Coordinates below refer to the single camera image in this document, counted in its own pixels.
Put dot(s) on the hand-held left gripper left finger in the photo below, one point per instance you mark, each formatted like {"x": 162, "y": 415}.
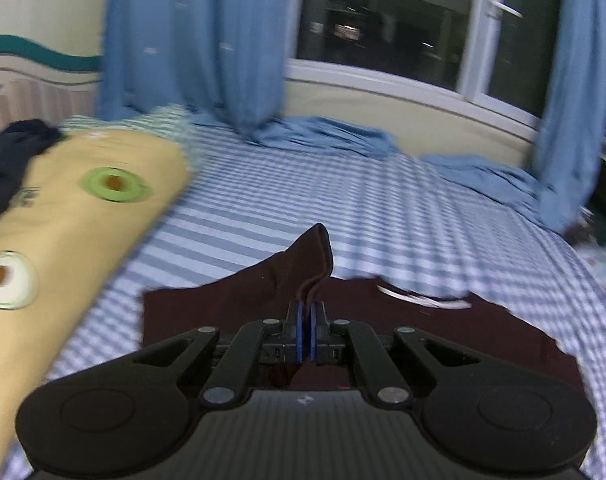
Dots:
{"x": 297, "y": 331}

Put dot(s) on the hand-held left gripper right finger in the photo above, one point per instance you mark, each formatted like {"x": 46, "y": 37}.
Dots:
{"x": 315, "y": 331}

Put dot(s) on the maroon shirt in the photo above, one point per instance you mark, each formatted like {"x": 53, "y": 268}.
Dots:
{"x": 483, "y": 332}

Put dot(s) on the blue checkered bed sheet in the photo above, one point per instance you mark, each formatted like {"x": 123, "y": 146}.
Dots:
{"x": 383, "y": 200}

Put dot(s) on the yellow avocado-print pillow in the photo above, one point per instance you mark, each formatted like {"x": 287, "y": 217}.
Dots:
{"x": 78, "y": 240}

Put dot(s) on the green checkered cloth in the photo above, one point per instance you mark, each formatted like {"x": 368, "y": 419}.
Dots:
{"x": 165, "y": 122}

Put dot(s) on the blue curtain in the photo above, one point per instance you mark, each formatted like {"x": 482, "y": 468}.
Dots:
{"x": 193, "y": 40}
{"x": 573, "y": 90}

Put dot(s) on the white framed window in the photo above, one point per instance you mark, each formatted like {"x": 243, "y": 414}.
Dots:
{"x": 383, "y": 20}

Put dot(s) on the black cloth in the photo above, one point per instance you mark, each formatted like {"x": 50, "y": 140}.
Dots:
{"x": 10, "y": 157}

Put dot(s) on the striped headboard with teal wave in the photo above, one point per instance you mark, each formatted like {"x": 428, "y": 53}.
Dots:
{"x": 38, "y": 92}

